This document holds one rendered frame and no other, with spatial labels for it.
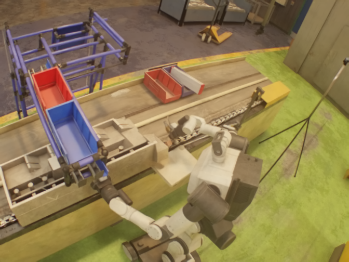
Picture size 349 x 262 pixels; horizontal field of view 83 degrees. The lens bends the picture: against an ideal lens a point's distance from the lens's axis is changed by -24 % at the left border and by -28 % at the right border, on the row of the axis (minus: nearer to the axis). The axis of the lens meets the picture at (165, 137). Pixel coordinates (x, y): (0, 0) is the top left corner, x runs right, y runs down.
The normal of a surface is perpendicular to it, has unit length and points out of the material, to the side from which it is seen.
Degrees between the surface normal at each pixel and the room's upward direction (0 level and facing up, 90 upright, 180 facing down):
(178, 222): 69
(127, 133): 10
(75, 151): 6
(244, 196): 82
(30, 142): 0
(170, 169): 0
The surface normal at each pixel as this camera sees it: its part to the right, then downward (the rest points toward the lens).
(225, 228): 0.45, -0.24
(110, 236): 0.22, -0.66
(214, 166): 0.07, -0.83
